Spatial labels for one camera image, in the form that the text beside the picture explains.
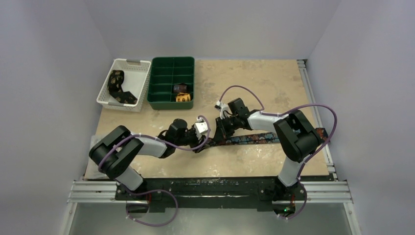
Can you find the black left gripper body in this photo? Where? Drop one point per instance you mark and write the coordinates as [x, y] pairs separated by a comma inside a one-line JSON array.
[[193, 139]]

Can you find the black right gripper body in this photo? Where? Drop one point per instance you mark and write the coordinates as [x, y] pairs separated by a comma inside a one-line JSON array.
[[223, 126]]

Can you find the navy floral tie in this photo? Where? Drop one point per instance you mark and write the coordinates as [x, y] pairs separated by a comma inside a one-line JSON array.
[[261, 138]]

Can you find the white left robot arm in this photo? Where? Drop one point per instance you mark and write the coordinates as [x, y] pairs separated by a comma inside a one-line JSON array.
[[116, 151]]

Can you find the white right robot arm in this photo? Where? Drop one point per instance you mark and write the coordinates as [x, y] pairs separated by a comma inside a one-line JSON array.
[[297, 137]]

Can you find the rolled yellow tie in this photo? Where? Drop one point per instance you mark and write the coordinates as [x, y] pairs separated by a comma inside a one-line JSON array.
[[183, 97]]

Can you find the rolled dark red tie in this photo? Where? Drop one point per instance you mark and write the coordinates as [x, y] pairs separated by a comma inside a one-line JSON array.
[[180, 88]]

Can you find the green compartment tray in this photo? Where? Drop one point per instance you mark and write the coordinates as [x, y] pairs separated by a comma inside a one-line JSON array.
[[164, 73]]

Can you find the white plastic basket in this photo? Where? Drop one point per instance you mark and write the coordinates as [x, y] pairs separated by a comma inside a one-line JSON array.
[[136, 83]]

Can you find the black gold patterned tie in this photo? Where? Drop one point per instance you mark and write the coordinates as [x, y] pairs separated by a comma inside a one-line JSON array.
[[114, 86]]

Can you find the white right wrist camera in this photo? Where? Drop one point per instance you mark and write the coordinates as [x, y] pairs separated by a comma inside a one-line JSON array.
[[223, 109]]

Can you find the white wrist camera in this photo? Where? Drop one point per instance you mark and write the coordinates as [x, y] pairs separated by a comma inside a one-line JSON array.
[[201, 128], [223, 109]]

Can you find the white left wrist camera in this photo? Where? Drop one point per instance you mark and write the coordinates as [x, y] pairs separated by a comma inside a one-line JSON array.
[[201, 128]]

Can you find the aluminium frame rail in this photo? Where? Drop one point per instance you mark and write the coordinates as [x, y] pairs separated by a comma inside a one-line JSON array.
[[271, 86]]

